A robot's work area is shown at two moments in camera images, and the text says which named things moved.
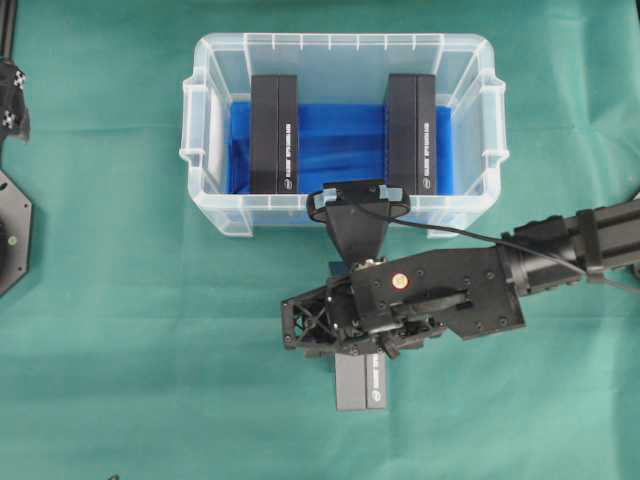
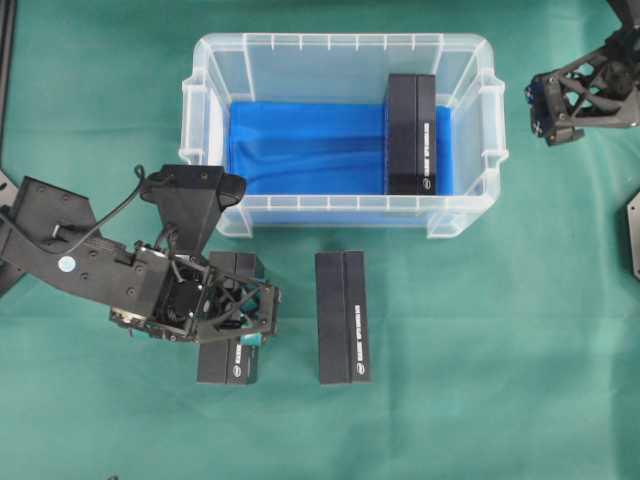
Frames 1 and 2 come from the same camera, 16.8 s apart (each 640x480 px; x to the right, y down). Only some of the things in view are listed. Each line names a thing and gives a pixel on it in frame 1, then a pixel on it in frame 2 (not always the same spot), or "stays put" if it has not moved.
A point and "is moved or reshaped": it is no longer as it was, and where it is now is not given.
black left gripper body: x=14 y=111 to x=52 y=233
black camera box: x=274 y=126 to x=232 y=361
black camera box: x=411 y=132 stays put
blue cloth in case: x=337 y=143 stays put
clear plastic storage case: x=268 y=119 stays put
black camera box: x=360 y=381 is moved or reshaped
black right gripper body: x=388 y=302 to x=601 y=89
